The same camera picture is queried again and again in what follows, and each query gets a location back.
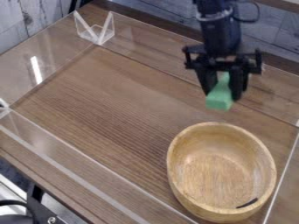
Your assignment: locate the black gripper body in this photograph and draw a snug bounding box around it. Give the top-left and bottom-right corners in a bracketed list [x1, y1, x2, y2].
[181, 11, 264, 75]

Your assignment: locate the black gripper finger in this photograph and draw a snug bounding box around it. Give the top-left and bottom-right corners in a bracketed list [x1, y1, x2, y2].
[195, 65, 219, 95]
[228, 66, 248, 102]

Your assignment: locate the green stick block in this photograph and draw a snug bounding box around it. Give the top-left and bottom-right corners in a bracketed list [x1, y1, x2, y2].
[205, 72, 233, 111]

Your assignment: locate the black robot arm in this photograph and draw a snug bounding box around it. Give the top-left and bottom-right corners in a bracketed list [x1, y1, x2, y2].
[181, 0, 263, 101]

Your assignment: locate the wooden bowl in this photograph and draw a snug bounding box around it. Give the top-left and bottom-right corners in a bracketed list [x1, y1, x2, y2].
[165, 122, 276, 223]

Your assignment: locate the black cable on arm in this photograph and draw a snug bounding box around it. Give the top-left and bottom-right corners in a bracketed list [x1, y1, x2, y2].
[232, 0, 261, 24]

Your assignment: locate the clear acrylic enclosure wall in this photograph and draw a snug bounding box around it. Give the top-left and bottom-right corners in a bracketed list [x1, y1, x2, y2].
[0, 1, 299, 224]

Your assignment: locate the clear acrylic corner bracket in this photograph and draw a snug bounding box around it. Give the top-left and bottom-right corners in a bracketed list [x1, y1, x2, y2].
[73, 10, 115, 46]

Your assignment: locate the black table leg frame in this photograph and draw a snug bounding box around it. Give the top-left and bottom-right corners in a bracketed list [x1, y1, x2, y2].
[0, 182, 69, 224]

